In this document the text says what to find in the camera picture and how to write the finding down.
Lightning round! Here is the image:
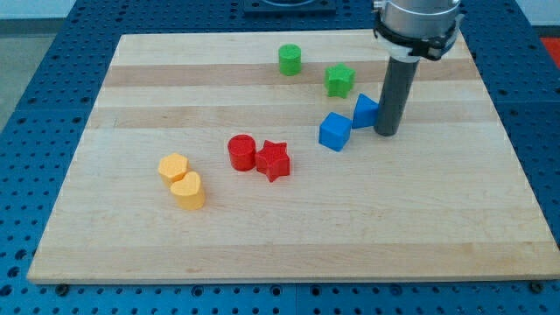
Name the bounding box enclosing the green star block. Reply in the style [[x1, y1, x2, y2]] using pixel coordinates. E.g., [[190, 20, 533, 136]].
[[324, 63, 356, 98]]

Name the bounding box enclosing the red star block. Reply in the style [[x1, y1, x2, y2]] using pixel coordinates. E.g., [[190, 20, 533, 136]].
[[255, 140, 291, 182]]

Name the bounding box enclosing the light wooden board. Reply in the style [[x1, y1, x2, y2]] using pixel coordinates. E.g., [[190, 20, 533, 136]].
[[28, 30, 559, 284]]

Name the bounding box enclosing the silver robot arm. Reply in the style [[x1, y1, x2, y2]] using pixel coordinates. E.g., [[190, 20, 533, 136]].
[[373, 0, 464, 63]]

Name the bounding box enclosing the red cylinder block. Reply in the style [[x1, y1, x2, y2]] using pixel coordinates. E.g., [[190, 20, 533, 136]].
[[227, 134, 256, 172]]

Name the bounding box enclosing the blue cube block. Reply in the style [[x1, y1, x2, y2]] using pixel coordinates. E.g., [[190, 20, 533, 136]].
[[318, 112, 352, 151]]

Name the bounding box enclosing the green cylinder block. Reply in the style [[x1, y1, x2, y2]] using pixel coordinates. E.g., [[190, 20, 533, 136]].
[[278, 44, 302, 76]]

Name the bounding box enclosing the yellow heart block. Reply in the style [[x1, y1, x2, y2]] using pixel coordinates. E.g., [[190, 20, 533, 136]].
[[170, 171, 206, 210]]

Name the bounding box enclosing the yellow hexagon block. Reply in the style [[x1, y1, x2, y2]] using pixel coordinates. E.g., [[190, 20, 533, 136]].
[[157, 152, 190, 187]]

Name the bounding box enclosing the blue triangle block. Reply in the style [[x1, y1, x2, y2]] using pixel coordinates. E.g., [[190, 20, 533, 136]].
[[352, 94, 379, 129]]

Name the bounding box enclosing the grey cylindrical pointer rod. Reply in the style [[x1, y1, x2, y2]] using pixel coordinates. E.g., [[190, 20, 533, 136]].
[[374, 58, 419, 137]]

